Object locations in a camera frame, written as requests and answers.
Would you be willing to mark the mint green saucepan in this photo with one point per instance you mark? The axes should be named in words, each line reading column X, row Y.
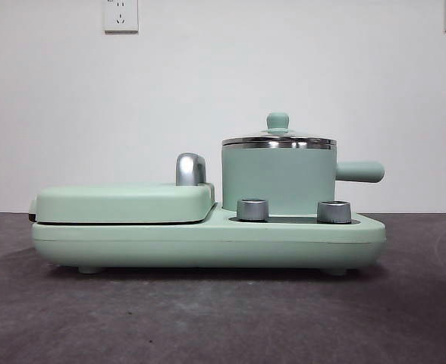
column 276, row 178

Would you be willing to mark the glass pot lid green knob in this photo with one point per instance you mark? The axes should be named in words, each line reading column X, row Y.
column 278, row 120

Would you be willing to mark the mint green breakfast machine base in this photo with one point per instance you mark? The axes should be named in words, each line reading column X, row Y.
column 208, row 242

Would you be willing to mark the mint green griddle cover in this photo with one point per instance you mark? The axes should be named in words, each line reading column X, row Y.
column 120, row 201

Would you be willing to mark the silver control knob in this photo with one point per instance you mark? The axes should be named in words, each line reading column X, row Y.
column 333, row 211
column 252, row 210

